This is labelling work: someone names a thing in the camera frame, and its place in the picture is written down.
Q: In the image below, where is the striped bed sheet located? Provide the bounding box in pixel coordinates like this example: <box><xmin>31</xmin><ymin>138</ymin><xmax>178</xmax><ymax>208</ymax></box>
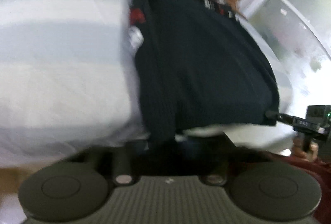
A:
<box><xmin>0</xmin><ymin>0</ymin><xmax>294</xmax><ymax>170</ymax></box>

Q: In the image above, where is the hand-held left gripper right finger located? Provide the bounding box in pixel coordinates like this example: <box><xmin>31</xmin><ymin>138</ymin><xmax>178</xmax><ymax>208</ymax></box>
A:
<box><xmin>176</xmin><ymin>136</ymin><xmax>234</xmax><ymax>186</ymax></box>

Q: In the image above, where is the white framed frosted window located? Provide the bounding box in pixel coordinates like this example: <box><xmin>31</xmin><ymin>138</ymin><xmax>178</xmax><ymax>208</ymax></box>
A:
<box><xmin>237</xmin><ymin>0</ymin><xmax>331</xmax><ymax>138</ymax></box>

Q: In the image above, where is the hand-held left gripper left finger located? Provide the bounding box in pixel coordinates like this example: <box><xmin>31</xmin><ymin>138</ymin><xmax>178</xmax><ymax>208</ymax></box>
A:
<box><xmin>84</xmin><ymin>139</ymin><xmax>152</xmax><ymax>186</ymax></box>

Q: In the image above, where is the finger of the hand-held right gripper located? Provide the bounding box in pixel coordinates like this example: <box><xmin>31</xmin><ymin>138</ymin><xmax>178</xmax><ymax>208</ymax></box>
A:
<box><xmin>265</xmin><ymin>110</ymin><xmax>297</xmax><ymax>124</ymax></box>

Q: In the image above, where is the person's right hand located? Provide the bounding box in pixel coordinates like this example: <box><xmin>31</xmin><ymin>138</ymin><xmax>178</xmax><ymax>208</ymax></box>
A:
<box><xmin>292</xmin><ymin>136</ymin><xmax>320</xmax><ymax>162</ymax></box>

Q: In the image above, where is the black patterned knit sweater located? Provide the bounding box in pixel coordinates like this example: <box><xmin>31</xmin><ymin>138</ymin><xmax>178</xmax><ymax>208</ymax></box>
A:
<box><xmin>122</xmin><ymin>0</ymin><xmax>281</xmax><ymax>153</ymax></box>

